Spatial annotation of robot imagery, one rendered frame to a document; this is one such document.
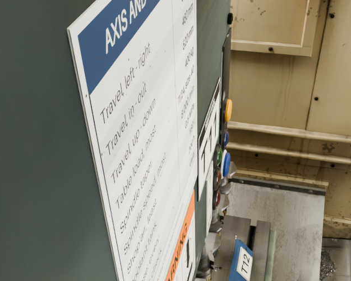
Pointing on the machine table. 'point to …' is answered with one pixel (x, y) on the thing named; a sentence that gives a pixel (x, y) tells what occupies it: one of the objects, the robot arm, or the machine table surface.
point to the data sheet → (140, 123)
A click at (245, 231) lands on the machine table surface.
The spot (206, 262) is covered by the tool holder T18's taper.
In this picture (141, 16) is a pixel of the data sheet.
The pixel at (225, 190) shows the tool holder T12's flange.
